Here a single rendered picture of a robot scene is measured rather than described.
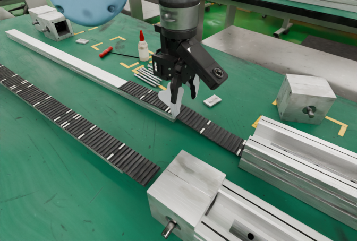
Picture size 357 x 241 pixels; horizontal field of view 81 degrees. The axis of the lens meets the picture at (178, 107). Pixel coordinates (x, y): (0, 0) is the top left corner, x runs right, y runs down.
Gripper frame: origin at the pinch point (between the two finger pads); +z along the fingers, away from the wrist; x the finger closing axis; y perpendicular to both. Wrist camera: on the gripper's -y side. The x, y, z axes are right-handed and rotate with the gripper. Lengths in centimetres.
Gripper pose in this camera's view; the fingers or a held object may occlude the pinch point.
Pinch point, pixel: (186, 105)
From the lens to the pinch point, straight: 53.9
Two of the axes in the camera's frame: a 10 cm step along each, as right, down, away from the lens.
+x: -5.8, 5.5, -6.1
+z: 0.1, 7.5, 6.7
